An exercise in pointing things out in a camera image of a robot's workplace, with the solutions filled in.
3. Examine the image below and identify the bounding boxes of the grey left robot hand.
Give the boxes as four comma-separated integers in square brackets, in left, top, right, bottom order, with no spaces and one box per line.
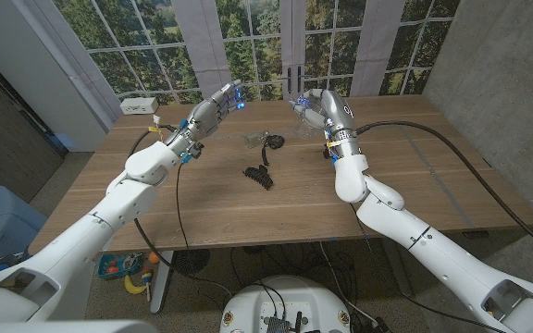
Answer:
[167,80,247,161]

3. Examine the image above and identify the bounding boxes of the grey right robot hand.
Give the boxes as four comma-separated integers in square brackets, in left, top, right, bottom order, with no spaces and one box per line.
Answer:
[291,88,363,161]

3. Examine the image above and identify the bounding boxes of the white robot base with electronics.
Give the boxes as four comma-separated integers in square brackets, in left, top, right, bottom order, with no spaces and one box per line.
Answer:
[219,276,355,333]

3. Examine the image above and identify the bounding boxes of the black claw hair clip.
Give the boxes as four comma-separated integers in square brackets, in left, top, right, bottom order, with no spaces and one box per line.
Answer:
[242,164,275,191]

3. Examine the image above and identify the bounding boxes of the clear plastic piece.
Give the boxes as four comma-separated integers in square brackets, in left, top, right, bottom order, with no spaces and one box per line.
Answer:
[243,130,271,150]

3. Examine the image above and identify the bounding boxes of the white power strip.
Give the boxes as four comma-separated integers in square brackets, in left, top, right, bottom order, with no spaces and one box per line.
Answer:
[119,96,160,116]

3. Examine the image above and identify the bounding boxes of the printed window forest backdrop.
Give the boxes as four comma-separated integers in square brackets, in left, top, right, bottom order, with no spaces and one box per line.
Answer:
[11,0,462,105]

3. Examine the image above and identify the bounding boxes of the black round ribbed disc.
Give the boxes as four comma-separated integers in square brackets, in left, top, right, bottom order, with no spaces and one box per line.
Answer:
[173,248,211,276]

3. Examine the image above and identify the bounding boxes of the teal toy tray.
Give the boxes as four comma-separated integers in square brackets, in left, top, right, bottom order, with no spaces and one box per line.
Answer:
[97,252,144,280]

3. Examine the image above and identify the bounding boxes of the colourful toy tool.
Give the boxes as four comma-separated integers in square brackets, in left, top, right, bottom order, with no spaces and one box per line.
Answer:
[141,266,155,302]

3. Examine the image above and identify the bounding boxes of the white table leg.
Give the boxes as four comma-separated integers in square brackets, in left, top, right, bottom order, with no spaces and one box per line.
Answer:
[149,250,175,315]

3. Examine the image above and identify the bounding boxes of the grey table leg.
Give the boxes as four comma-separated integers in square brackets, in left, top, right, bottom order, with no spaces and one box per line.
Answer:
[386,252,414,298]

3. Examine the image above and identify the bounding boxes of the yellow toy banana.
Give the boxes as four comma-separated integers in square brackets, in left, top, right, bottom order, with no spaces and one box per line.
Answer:
[124,273,148,296]

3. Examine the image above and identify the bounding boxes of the blue-grey storage bin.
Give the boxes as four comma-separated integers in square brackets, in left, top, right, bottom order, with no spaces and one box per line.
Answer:
[0,185,48,267]

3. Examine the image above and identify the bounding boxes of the white robot torso edge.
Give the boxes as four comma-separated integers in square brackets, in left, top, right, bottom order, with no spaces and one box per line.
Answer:
[0,318,159,333]

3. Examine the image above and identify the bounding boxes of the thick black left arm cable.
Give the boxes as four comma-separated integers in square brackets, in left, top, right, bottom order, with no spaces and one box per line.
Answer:
[127,123,234,298]

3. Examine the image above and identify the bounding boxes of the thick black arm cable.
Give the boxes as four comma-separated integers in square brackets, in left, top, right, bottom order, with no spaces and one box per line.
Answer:
[355,119,533,265]
[127,123,234,298]

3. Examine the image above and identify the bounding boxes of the small black corded object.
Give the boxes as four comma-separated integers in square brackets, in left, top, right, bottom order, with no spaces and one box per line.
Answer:
[260,133,286,167]

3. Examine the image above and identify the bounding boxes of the thin black left hand cable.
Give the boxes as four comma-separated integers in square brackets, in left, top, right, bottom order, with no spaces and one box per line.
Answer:
[174,162,191,253]

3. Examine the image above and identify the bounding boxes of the thin black hand cable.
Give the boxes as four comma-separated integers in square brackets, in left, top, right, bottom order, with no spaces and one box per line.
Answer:
[174,162,191,253]
[348,202,375,242]

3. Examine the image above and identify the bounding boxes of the thin black right hand cable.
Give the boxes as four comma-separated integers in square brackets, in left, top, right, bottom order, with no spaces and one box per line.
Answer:
[348,202,375,242]

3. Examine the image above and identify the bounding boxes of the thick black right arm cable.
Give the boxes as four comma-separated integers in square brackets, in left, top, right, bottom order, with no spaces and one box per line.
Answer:
[355,119,533,265]

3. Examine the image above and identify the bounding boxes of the tangled black floor cables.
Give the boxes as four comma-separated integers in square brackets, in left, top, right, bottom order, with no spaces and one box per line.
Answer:
[229,240,360,315]

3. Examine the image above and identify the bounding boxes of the white floor cable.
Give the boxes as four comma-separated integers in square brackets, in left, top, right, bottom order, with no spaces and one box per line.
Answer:
[317,240,378,327]

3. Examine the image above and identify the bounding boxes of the thin black floor cable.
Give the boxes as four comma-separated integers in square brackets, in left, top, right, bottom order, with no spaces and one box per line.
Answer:
[400,293,509,333]

